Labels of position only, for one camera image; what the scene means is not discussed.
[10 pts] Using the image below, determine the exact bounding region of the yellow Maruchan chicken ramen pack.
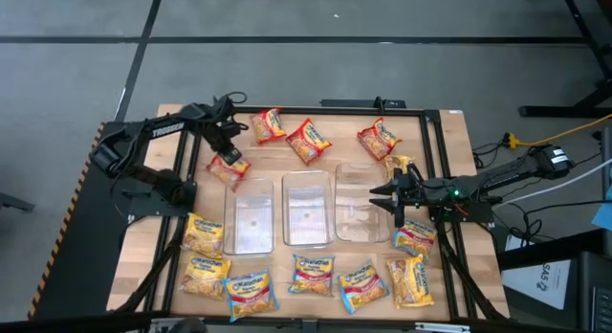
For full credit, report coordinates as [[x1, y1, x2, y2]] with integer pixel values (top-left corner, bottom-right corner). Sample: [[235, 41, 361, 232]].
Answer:
[[384, 154, 416, 181], [179, 253, 232, 301], [181, 211, 225, 260], [385, 254, 435, 309]]

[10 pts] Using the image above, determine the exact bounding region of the black furniture foot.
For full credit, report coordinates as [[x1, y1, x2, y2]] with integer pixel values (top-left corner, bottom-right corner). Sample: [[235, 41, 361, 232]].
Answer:
[[0, 191, 37, 213]]

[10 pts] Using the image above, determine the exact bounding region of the red Maruchan beef ramen pack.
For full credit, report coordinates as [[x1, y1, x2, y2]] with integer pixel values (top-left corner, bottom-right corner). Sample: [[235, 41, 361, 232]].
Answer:
[[250, 107, 288, 145], [285, 118, 333, 167], [206, 153, 252, 187], [357, 117, 404, 162]]

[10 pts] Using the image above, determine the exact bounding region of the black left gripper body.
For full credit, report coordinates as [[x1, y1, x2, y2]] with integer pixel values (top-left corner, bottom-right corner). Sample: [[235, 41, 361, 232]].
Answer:
[[205, 117, 250, 155]]

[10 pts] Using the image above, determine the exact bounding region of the black equipment case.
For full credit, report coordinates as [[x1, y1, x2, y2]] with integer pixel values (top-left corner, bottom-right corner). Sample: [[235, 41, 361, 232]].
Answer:
[[496, 227, 612, 333]]

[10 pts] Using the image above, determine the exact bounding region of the black desk leg frame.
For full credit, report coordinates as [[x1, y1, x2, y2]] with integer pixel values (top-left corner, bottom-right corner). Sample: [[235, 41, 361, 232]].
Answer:
[[480, 0, 612, 119]]

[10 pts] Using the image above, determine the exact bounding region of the black hazard-striped platform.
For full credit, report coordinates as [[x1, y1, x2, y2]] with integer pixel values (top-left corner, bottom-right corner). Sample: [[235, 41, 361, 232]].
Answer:
[[27, 121, 159, 321]]

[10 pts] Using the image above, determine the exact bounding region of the black floor cable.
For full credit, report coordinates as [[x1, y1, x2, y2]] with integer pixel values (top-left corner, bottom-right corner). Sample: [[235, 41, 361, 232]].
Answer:
[[470, 131, 612, 248]]

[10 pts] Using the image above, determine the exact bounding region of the white printed paper sheet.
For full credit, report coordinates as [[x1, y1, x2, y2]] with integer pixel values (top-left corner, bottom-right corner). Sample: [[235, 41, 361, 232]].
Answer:
[[500, 234, 573, 311]]

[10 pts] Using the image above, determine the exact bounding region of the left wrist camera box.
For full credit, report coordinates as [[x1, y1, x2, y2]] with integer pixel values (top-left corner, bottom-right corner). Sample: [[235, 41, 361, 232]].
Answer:
[[223, 147, 244, 167]]

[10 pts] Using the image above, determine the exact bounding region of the silver aluminium bracket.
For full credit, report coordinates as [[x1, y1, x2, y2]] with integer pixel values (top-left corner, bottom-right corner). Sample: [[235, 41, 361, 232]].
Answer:
[[414, 322, 472, 333]]

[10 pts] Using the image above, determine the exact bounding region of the blue Maruchan beef ramen pack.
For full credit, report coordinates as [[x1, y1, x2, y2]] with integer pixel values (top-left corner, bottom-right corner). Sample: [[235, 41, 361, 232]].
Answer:
[[338, 259, 391, 316], [287, 254, 336, 298], [222, 269, 281, 323], [391, 218, 438, 265]]

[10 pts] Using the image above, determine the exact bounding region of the yellow extension cord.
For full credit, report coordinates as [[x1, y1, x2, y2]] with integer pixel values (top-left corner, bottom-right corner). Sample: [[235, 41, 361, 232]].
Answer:
[[506, 113, 612, 150]]

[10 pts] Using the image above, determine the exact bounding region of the blue paper sheet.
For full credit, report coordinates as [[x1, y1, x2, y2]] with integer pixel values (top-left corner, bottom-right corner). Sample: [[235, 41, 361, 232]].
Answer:
[[591, 187, 612, 232]]

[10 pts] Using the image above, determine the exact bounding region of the white cable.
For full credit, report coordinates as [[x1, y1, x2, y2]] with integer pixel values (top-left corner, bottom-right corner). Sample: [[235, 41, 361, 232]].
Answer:
[[494, 158, 612, 210]]

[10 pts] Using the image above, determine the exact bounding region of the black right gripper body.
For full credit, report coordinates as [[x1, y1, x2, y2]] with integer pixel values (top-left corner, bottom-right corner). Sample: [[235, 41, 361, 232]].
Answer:
[[392, 172, 434, 229]]

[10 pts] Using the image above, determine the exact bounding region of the black aluminium rig frame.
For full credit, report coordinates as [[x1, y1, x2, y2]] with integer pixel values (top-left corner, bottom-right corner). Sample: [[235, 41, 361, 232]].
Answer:
[[114, 104, 511, 324]]

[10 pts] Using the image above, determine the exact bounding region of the clear plastic bin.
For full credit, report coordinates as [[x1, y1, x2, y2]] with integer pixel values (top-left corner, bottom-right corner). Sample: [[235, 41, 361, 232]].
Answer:
[[334, 162, 392, 243], [223, 177, 276, 256], [280, 169, 335, 248]]

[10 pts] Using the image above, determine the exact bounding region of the black flat bar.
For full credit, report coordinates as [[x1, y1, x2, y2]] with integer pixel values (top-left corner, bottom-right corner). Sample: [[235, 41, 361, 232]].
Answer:
[[319, 97, 407, 109]]

